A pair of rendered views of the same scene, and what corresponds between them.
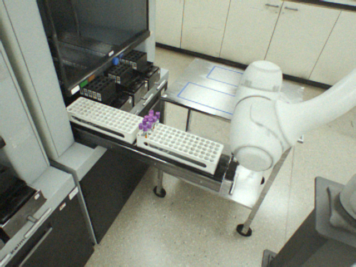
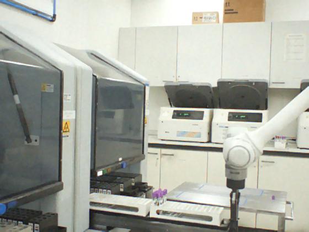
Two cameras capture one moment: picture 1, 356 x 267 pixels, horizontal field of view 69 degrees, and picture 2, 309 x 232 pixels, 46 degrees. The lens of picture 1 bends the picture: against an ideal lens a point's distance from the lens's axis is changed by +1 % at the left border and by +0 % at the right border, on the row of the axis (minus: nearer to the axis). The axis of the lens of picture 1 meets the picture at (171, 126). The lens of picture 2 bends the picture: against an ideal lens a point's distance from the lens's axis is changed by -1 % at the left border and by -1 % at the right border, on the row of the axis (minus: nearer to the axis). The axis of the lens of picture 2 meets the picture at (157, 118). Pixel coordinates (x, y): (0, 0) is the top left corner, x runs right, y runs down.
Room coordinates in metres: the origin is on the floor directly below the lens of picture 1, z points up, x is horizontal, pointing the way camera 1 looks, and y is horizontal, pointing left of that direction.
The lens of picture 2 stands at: (-0.89, 0.16, 1.29)
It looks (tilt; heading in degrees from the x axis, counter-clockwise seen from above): 2 degrees down; 358
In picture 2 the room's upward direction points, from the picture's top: 2 degrees clockwise
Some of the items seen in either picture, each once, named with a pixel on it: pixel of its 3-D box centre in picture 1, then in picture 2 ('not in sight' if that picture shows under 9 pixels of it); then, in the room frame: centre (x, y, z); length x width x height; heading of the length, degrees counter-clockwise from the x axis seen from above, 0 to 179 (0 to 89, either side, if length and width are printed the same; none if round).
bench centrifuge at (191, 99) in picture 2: not in sight; (189, 111); (3.30, -0.36, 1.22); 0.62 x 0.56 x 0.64; 158
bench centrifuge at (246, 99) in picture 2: not in sight; (241, 111); (3.09, -0.91, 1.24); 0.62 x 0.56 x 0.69; 160
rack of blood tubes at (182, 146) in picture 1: (178, 146); (186, 213); (0.64, -0.03, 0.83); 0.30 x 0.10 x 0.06; 69
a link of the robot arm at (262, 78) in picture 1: (257, 93); (236, 145); (0.56, -0.22, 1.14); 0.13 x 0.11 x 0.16; 168
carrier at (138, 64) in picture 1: (140, 62); (137, 180); (1.21, 0.19, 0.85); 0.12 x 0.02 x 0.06; 158
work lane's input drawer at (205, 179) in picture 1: (145, 144); (155, 222); (0.69, 0.09, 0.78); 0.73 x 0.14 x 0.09; 69
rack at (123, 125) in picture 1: (104, 120); (117, 205); (0.75, 0.26, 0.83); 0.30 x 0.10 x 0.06; 69
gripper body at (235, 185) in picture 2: not in sight; (235, 189); (0.57, -0.22, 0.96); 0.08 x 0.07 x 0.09; 159
